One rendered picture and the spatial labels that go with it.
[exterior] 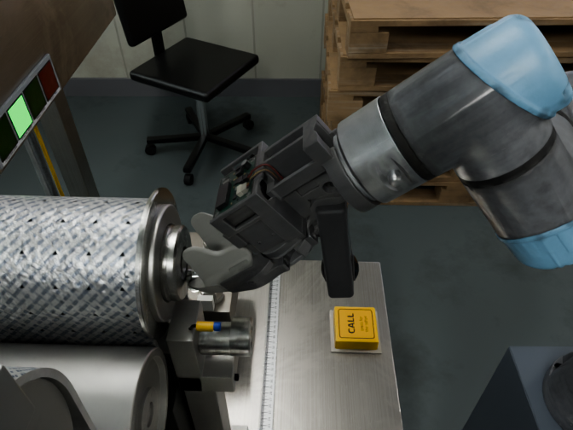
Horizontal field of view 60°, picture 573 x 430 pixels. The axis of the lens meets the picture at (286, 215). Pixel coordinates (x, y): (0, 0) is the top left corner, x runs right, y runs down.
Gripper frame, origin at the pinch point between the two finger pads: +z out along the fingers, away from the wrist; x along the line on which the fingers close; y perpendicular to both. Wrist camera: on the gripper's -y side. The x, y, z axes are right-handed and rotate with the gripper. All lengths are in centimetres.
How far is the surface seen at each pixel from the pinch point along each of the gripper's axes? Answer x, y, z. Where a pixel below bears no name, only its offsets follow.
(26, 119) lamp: -37, 19, 31
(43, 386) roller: 19.0, 13.2, -4.8
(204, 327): 6.4, -0.1, -1.0
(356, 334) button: -13.9, -35.6, 4.9
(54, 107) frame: -77, 13, 59
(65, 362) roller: 10.2, 7.2, 7.9
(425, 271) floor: -107, -135, 30
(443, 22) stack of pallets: -149, -64, -25
